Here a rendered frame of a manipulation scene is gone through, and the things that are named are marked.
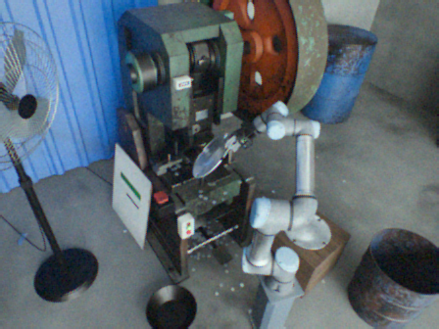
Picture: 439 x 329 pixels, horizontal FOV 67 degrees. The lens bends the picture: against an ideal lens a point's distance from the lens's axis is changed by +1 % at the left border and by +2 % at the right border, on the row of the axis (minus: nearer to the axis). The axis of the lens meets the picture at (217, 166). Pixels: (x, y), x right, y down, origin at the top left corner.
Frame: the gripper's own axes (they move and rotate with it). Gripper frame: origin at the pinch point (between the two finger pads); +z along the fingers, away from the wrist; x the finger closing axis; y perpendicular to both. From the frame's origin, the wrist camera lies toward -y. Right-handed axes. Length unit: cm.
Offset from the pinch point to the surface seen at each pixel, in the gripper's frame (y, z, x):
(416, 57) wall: -260, -107, 189
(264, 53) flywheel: -36, -36, -12
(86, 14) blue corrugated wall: -99, 48, -94
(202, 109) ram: -14.3, 1.0, -18.8
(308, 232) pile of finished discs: 0, 10, 82
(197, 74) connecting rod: -15.3, -10.7, -33.0
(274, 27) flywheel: -32, -48, -19
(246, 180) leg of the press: -12.8, 17.0, 32.9
